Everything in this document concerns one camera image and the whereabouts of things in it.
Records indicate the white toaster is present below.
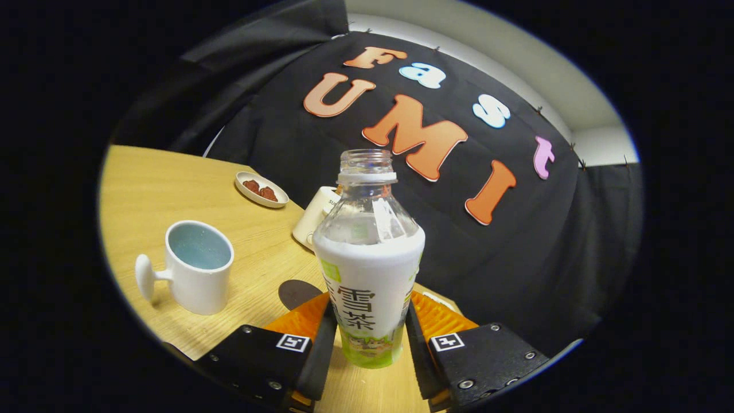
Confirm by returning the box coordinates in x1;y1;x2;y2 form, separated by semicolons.
292;186;342;251

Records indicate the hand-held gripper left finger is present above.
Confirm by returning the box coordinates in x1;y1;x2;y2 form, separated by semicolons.
195;293;339;411

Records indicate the dark round coaster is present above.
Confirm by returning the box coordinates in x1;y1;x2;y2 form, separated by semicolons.
279;279;323;311

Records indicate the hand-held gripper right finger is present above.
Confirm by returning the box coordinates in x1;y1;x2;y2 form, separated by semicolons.
406;291;550;411

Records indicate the clear bottle with white label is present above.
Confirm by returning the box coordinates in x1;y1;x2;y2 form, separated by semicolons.
313;149;426;369

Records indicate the white oval plate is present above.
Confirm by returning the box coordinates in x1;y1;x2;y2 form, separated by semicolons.
235;171;290;208

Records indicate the white cup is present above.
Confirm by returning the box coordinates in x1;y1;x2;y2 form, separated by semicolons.
135;220;235;316

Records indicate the wooden table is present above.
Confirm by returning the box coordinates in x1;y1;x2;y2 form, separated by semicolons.
99;145;465;413

